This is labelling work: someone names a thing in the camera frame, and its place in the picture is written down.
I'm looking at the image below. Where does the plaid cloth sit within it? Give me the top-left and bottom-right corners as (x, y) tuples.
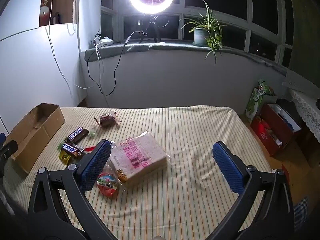
(294, 196), (309, 232)

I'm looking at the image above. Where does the red ornament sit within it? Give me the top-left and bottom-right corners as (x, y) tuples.
(40, 0), (52, 27)

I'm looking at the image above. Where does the black tripod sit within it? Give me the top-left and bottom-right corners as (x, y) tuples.
(139, 15), (162, 43)

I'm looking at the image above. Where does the sliced bread loaf bag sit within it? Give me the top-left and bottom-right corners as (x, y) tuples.
(110, 131), (168, 187)

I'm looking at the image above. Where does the striped bed sheet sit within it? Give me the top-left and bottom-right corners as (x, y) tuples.
(0, 105), (288, 240)

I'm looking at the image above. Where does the cardboard box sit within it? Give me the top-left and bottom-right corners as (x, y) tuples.
(5, 103), (66, 175)

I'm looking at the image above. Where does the dark red candy packet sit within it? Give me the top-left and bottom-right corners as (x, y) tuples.
(94, 111), (120, 129)

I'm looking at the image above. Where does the black cable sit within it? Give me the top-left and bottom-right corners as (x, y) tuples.
(87, 30), (148, 96)

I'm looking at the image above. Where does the brown chocolate bar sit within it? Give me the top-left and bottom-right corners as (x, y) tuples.
(61, 142), (85, 158)
(68, 127), (90, 142)

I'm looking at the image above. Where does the white panel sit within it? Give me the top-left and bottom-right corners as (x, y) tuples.
(0, 24), (87, 135)

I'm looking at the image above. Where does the round red jelly cup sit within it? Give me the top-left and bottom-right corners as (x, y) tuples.
(97, 171), (120, 200)

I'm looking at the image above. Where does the white power strip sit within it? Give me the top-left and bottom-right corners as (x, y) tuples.
(94, 36), (113, 47)

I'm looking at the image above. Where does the dark green curtain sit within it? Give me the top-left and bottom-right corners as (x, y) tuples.
(285, 0), (320, 90)

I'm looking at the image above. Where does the long white cable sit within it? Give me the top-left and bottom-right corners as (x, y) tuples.
(45, 0), (94, 89)

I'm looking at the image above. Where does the potted spider plant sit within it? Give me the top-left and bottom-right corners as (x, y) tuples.
(180, 0), (227, 65)

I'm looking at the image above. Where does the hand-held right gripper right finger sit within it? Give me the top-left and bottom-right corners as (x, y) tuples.
(204, 141), (295, 240)

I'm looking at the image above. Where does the white lace cloth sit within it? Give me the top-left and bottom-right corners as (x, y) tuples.
(282, 81), (320, 143)

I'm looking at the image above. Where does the yellow green candy packet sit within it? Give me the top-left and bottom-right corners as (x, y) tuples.
(59, 151), (73, 165)

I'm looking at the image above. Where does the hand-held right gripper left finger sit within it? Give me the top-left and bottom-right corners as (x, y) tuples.
(27, 139), (118, 240)

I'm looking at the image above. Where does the white charger cable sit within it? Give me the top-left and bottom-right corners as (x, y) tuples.
(95, 44), (110, 107)

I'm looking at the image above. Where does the wooden shelf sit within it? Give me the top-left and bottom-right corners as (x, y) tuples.
(39, 0), (78, 27)

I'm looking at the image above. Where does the red storage box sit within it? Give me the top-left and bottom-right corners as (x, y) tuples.
(251, 104), (303, 157)

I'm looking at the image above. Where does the green white carton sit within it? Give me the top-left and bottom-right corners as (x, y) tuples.
(245, 79), (278, 123)

